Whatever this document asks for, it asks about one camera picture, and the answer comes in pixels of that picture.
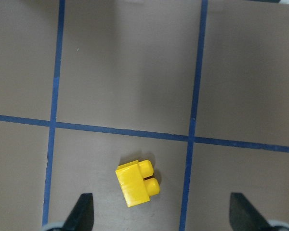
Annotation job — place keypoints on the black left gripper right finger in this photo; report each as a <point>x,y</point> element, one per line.
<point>244,216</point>

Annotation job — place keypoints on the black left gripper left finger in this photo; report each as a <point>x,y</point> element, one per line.
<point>81,218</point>

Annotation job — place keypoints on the yellow toy block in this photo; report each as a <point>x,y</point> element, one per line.
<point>137,182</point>

